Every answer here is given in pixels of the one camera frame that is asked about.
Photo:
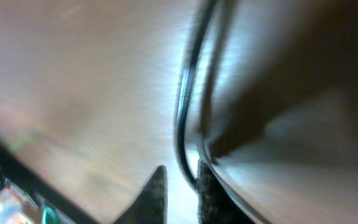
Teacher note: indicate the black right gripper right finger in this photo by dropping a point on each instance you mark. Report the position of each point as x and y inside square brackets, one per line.
[214, 204]

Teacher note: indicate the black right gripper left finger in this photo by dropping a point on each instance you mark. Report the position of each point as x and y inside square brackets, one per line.
[151, 204]

